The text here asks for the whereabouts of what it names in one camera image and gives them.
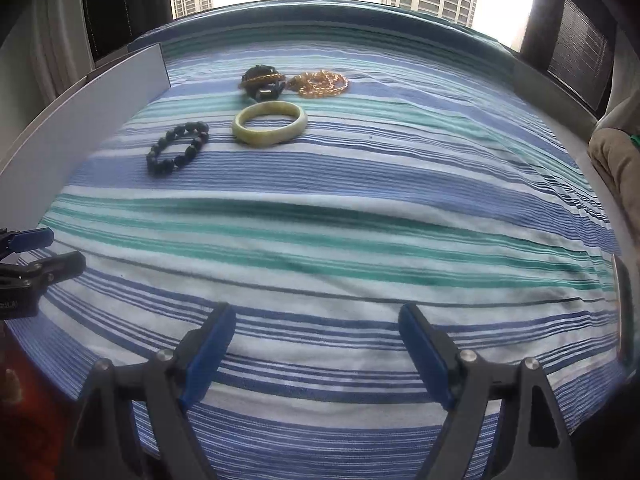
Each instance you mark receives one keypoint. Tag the white curtain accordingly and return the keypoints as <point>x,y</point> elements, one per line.
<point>622,111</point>

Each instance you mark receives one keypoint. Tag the beige folded cloth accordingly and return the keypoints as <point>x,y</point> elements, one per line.
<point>616,159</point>

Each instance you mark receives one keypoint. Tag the white cardboard box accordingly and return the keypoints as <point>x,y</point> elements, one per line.
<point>42,158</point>

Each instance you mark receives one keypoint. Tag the gold mesh bangle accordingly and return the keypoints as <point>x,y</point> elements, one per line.
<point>262,79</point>

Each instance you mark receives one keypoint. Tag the striped blue green bedsheet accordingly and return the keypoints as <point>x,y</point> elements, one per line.
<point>422,178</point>

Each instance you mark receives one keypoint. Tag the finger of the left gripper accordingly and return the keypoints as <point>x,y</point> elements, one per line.
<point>43,272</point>
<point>15,242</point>

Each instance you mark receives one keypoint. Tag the pale green jade bangle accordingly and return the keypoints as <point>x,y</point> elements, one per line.
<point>270,123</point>

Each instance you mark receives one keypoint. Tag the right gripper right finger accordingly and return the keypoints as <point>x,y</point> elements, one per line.
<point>531,439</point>

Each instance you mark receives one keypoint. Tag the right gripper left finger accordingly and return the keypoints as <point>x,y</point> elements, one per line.
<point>130,421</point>

